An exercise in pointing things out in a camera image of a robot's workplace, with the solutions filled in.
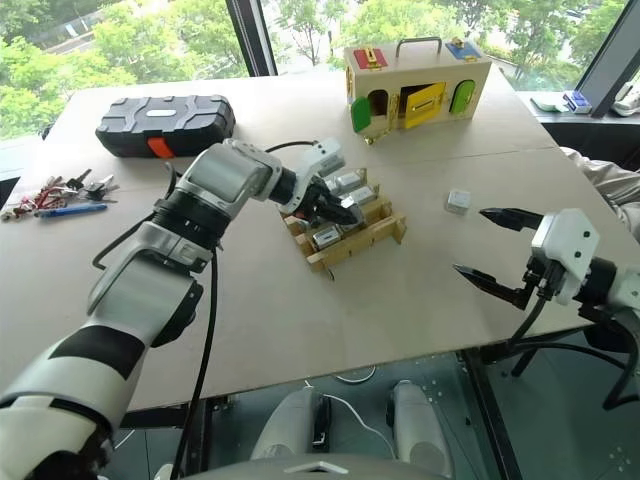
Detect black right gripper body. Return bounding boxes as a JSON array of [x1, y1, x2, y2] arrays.
[[510, 254, 555, 311]]

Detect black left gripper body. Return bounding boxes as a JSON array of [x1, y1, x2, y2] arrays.
[[298, 174, 342, 225]]

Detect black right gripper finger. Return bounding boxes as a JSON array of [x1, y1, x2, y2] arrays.
[[452, 264, 525, 308], [478, 207, 546, 233]]

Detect wooden tray rack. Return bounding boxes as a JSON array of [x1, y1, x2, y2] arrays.
[[279, 168, 408, 281]]

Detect white green flat packet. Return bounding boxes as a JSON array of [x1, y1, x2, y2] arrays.
[[530, 94, 569, 114]]

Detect blue white small box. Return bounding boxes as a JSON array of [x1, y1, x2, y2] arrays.
[[562, 90, 594, 116]]

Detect wooden lock box coloured doors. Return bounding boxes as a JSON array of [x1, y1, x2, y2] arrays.
[[342, 37, 494, 148]]

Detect silver robot right leg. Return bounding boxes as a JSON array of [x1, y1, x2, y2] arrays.
[[384, 379, 457, 477]]

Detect silver robot leg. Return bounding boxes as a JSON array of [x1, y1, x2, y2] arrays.
[[248, 386, 332, 462], [384, 379, 457, 477]]

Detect white desk device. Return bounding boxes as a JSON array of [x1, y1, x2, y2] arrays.
[[611, 81, 640, 118]]

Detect black tool case orange latch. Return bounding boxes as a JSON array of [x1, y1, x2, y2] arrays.
[[94, 93, 237, 160]]

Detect silver robot left leg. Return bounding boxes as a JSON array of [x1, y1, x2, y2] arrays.
[[248, 386, 332, 462]]

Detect black headed key bunch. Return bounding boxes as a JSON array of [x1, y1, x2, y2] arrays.
[[77, 173, 121, 204]]

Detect blue pen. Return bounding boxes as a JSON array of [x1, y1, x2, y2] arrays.
[[35, 201, 109, 220]]

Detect grey robot torso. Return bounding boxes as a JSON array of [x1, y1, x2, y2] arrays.
[[179, 452, 451, 480]]

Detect red tagged key bunch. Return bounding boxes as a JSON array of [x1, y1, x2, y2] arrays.
[[0, 174, 69, 221]]

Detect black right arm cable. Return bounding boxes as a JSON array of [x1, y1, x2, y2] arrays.
[[504, 272, 557, 351]]

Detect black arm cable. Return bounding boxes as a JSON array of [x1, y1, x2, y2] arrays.
[[504, 272, 557, 351], [92, 139, 321, 480]]

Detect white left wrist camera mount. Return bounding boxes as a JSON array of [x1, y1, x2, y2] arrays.
[[278, 137, 347, 215]]

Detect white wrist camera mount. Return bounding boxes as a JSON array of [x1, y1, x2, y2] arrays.
[[278, 137, 347, 215], [530, 208, 601, 306]]

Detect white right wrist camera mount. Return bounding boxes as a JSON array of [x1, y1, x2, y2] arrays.
[[530, 208, 601, 306]]

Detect black metal frame legs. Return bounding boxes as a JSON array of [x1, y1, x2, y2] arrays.
[[479, 309, 640, 412]]

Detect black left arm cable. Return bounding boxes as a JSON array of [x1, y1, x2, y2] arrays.
[[92, 139, 321, 480]]

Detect dark window frame post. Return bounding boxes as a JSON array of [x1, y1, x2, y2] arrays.
[[578, 0, 640, 119], [224, 0, 279, 79]]

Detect white floor cable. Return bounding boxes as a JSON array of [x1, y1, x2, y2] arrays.
[[303, 363, 397, 452]]

